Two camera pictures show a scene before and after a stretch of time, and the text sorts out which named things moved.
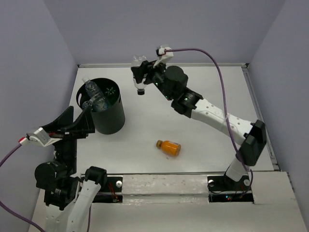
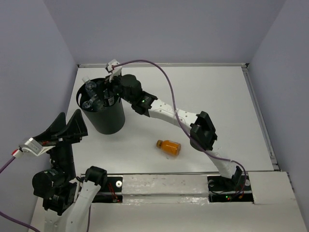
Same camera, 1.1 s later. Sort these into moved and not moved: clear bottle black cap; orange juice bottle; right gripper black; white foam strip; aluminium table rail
Moved: right gripper black; clear bottle black cap
Not moved: white foam strip; aluminium table rail; orange juice bottle
